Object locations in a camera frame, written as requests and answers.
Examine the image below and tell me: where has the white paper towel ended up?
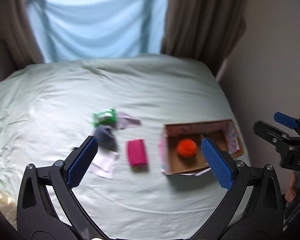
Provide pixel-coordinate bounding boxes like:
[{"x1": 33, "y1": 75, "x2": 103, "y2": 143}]
[{"x1": 88, "y1": 149, "x2": 120, "y2": 180}]

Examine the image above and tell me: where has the green wet wipes pack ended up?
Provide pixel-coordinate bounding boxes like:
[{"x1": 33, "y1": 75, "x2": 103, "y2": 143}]
[{"x1": 92, "y1": 108, "x2": 117, "y2": 127}]

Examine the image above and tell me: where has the brown curtain left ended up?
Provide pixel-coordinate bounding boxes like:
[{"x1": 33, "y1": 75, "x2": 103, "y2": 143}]
[{"x1": 0, "y1": 0, "x2": 44, "y2": 82}]

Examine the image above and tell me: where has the brown curtain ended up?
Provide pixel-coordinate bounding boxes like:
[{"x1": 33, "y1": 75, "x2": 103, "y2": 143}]
[
  {"x1": 160, "y1": 0, "x2": 247, "y2": 76},
  {"x1": 0, "y1": 0, "x2": 44, "y2": 82}
]

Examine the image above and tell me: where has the grey rolled sock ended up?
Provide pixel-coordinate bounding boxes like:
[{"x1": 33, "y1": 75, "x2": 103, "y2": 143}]
[{"x1": 93, "y1": 125, "x2": 117, "y2": 152}]

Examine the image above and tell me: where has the light purple cloth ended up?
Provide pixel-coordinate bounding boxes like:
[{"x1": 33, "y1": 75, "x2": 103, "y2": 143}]
[{"x1": 116, "y1": 112, "x2": 141, "y2": 130}]

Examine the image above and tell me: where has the pink folded cloth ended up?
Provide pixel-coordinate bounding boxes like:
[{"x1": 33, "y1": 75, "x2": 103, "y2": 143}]
[{"x1": 126, "y1": 139, "x2": 148, "y2": 167}]

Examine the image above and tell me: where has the light blue sheer curtain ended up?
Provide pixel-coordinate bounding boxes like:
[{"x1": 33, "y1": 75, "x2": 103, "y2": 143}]
[{"x1": 26, "y1": 0, "x2": 167, "y2": 63}]

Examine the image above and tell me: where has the orange pompom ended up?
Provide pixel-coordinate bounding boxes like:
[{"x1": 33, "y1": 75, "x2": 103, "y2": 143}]
[{"x1": 176, "y1": 139, "x2": 197, "y2": 158}]

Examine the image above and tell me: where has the brown curtain right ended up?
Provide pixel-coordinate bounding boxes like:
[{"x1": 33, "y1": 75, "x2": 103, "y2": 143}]
[{"x1": 160, "y1": 0, "x2": 247, "y2": 76}]

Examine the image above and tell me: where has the person's right hand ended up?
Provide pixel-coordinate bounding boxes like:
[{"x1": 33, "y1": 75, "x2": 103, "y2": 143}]
[{"x1": 285, "y1": 171, "x2": 296, "y2": 203}]

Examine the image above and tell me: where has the pale green bed sheet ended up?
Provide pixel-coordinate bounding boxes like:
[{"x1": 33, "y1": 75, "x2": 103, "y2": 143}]
[{"x1": 0, "y1": 55, "x2": 235, "y2": 239}]

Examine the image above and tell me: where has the cardboard box with pink lining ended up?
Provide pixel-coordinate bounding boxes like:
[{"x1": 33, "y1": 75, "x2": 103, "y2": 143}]
[{"x1": 158, "y1": 119, "x2": 244, "y2": 176}]

